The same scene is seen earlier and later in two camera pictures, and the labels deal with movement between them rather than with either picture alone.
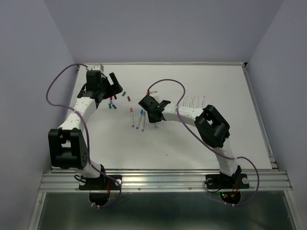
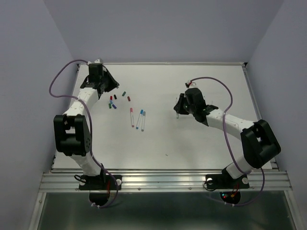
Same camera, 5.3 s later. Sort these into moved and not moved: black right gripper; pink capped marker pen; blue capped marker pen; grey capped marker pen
Moved: black right gripper
Not moved: blue capped marker pen; pink capped marker pen; grey capped marker pen
